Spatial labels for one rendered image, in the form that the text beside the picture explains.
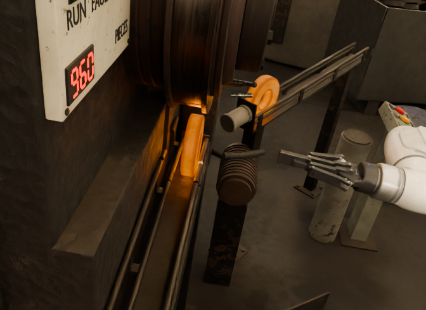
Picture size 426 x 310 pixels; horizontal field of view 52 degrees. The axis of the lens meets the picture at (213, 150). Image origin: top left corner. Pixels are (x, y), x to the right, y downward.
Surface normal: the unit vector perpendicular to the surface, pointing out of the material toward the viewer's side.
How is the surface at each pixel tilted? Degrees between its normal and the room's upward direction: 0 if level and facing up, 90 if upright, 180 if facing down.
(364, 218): 90
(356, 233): 90
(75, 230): 0
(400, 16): 90
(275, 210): 0
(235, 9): 86
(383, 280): 0
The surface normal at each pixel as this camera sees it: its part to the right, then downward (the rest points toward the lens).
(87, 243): 0.13, -0.83
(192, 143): -0.02, -0.05
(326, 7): -0.35, 0.47
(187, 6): -0.10, 0.44
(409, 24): 0.15, 0.55
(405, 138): -0.58, -0.68
